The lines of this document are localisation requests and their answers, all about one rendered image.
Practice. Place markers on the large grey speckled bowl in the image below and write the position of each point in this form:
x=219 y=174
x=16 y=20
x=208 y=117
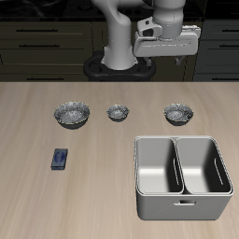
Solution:
x=72 y=114

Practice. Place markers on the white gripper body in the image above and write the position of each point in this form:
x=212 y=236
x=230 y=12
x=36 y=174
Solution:
x=168 y=47

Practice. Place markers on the dark kitchen countertop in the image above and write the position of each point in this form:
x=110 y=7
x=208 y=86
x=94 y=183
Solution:
x=46 y=9

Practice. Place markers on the small grey speckled bowl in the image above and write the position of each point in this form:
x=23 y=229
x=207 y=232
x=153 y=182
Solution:
x=117 y=113

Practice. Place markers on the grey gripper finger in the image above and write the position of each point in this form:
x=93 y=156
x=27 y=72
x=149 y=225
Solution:
x=149 y=61
x=179 y=60

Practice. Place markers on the middle-sized grey speckled bowl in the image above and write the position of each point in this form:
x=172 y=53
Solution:
x=178 y=114

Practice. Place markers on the dark kitchen cupboard with drawers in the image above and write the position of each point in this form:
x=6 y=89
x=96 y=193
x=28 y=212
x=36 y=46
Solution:
x=43 y=53
x=217 y=53

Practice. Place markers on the white two-bin basket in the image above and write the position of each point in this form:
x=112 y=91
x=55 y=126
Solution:
x=183 y=203

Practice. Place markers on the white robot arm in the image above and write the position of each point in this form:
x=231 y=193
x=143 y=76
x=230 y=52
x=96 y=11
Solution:
x=118 y=37

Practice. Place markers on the flat black base plate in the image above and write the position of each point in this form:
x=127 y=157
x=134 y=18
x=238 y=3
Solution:
x=143 y=73

